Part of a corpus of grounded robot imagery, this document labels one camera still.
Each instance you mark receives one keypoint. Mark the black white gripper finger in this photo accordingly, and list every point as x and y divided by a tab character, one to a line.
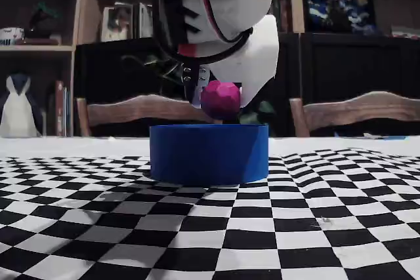
193	83

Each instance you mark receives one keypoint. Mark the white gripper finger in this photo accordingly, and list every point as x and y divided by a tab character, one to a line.
259	80

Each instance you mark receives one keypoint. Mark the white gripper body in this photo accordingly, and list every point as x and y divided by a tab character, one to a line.
259	63

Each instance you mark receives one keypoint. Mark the pink faceted ball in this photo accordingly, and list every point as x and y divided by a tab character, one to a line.
220	99

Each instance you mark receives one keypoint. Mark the blue round box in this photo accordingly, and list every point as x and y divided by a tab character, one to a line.
210	155

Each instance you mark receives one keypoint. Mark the red tape patch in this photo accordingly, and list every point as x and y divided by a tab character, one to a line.
187	50

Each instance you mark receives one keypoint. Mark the red book spines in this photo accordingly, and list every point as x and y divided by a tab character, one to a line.
282	11

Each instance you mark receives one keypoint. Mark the wooden chair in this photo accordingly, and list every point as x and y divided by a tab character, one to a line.
131	109
361	109

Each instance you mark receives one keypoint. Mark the white boxed figure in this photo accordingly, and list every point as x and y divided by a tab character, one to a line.
142	21
116	22

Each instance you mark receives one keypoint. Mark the black cabinet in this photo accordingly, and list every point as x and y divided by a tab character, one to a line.
344	63

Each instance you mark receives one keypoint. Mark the starry night picture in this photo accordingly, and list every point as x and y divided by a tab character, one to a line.
339	4

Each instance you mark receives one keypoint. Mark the blue tape strip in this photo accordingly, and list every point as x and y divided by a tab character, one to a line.
377	137

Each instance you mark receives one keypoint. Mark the wooden bookshelf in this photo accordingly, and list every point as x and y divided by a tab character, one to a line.
80	14

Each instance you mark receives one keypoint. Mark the row of upright books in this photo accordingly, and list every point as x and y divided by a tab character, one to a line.
63	109

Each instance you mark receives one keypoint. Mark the black white checkered mat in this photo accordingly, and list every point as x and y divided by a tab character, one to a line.
229	227

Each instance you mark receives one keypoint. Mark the dark bonsai model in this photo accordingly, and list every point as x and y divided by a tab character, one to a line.
42	22

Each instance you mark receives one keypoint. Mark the white grey penguin figure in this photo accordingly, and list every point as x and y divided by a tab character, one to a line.
18	109

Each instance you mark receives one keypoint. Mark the white bowl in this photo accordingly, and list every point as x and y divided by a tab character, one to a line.
11	35

